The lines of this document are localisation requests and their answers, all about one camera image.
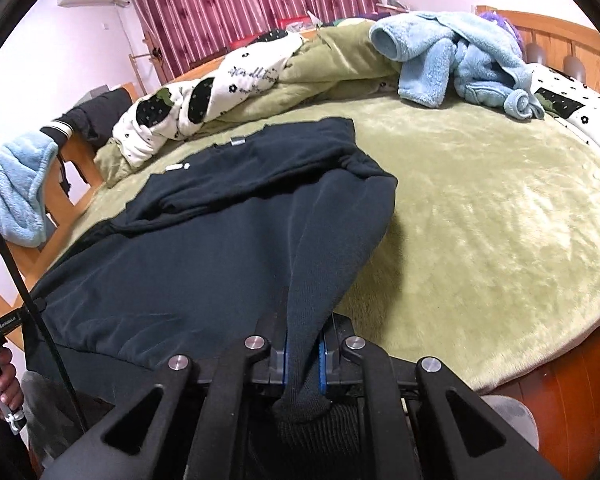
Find black cable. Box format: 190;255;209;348
0;210;88;436

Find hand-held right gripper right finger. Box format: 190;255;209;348
320;312;566;480

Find green quilt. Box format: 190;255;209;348
94;19;411;186

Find red striped curtain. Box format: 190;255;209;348
125;0;386;83

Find wooden coat rack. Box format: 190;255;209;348
129;35;168;91

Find purple plush toy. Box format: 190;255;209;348
480;10;526;53

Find black jacket with striped cuff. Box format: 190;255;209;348
40;87;136;153

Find green plush bed sheet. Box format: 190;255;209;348
45;80;600;393

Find person's left hand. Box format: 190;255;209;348
0;347;26;418

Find grey box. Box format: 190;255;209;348
77;85;111;106

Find white flower print pillow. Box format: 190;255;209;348
527;62;600;171

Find blue fleece robe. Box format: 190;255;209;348
0;130;61;248

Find wooden bed frame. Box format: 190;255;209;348
0;5;600;480

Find blue fleece jacket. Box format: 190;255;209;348
369;10;546;121

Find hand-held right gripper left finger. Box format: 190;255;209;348
40;285;288;480

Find black sweatshirt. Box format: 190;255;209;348
22;116;398;456

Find white strawberry print quilt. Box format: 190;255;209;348
112;30;303;168

